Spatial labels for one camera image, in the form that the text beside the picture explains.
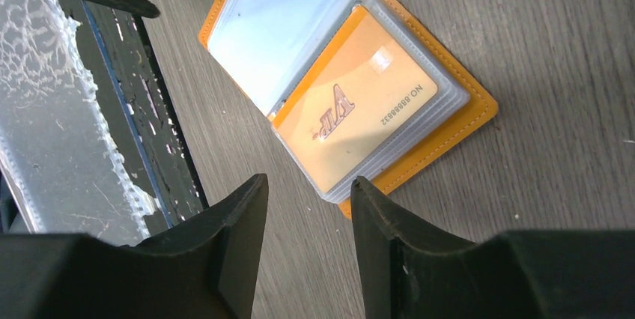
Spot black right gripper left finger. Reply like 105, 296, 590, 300
1, 174, 269, 318

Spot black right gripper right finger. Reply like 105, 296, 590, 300
350, 177, 634, 318

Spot gold credit card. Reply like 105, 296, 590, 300
273, 6, 440, 201

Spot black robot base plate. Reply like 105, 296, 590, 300
59, 0, 208, 234

